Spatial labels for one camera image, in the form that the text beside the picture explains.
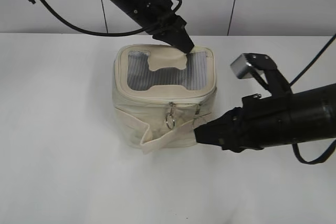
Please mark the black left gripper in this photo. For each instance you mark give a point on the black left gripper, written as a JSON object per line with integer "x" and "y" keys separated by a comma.
{"x": 170, "y": 29}

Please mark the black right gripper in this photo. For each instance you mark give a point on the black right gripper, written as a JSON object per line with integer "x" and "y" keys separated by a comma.
{"x": 258, "y": 124}

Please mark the silver ring zipper pull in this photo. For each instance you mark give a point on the silver ring zipper pull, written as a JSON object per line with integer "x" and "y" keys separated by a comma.
{"x": 169, "y": 117}

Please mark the cream canvas zipper bag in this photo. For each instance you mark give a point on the cream canvas zipper bag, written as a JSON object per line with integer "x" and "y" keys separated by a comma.
{"x": 146, "y": 78}

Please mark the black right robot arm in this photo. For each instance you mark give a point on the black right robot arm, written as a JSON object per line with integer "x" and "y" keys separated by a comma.
{"x": 312, "y": 115}

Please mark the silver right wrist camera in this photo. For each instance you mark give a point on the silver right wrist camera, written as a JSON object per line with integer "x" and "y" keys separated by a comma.
{"x": 247, "y": 63}

